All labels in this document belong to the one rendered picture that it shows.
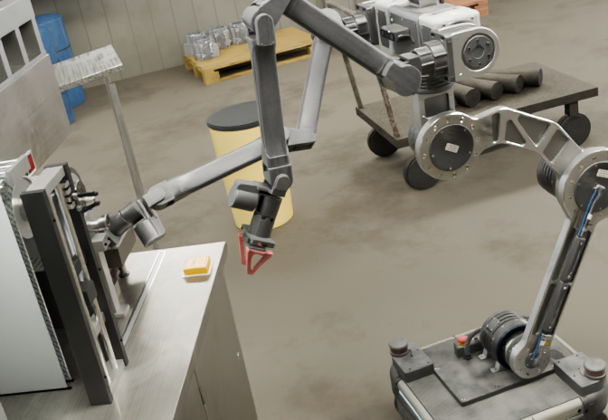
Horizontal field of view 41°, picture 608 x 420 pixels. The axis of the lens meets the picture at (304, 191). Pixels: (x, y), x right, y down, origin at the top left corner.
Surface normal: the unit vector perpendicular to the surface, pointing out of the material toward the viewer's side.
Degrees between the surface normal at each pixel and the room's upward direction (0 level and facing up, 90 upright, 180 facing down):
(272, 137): 89
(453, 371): 0
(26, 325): 90
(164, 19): 90
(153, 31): 90
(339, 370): 0
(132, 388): 0
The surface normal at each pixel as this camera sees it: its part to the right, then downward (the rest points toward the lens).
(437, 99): 0.32, 0.34
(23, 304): -0.05, 0.42
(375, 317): -0.16, -0.90
